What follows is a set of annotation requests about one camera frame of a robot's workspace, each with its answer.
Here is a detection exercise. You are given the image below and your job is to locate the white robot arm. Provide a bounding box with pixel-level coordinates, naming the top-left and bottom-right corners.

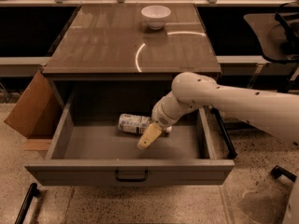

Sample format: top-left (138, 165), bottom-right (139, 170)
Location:
top-left (137, 72), bottom-right (299, 149)

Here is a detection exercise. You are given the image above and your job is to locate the black foot lower right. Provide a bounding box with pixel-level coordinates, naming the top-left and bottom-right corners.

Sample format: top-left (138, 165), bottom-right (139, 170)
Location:
top-left (270, 165), bottom-right (297, 182)

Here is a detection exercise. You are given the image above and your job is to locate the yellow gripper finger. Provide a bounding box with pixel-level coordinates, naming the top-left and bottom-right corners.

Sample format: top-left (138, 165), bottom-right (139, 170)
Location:
top-left (137, 123), bottom-right (163, 149)

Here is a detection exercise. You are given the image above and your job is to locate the white ceramic bowl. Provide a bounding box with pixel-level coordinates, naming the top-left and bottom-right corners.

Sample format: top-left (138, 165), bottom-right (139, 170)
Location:
top-left (141, 5), bottom-right (171, 30)

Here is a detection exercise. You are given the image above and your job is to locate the black drawer handle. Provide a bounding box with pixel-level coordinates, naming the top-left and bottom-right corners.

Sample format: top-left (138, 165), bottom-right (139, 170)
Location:
top-left (115, 171), bottom-right (148, 183)

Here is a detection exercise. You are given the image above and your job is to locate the clear plastic bottle white label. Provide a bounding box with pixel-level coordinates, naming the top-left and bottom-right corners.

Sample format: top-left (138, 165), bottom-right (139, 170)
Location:
top-left (118, 113), bottom-right (172, 135)

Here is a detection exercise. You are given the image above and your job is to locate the grey open top drawer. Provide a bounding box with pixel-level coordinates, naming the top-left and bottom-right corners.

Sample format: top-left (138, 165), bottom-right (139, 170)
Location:
top-left (25, 89), bottom-right (235, 187)

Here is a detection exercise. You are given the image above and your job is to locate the black bar lower left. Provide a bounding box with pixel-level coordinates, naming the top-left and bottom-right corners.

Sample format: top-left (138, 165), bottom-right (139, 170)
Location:
top-left (14, 183), bottom-right (39, 224)

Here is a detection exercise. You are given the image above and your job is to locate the brown cardboard box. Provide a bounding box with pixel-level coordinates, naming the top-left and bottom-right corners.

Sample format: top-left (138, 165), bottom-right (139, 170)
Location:
top-left (5, 71), bottom-right (62, 139)

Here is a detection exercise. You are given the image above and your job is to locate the grey rail left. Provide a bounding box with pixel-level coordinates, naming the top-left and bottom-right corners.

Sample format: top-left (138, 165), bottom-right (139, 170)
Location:
top-left (0, 57), bottom-right (50, 77)

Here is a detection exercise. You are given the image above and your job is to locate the black metal stand base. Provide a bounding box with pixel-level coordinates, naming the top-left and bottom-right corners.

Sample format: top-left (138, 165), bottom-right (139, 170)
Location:
top-left (210, 101), bottom-right (299, 161)

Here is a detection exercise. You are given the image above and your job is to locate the grey cabinet with glossy top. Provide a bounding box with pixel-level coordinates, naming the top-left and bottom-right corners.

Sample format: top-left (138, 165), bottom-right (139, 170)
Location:
top-left (43, 4), bottom-right (221, 114)

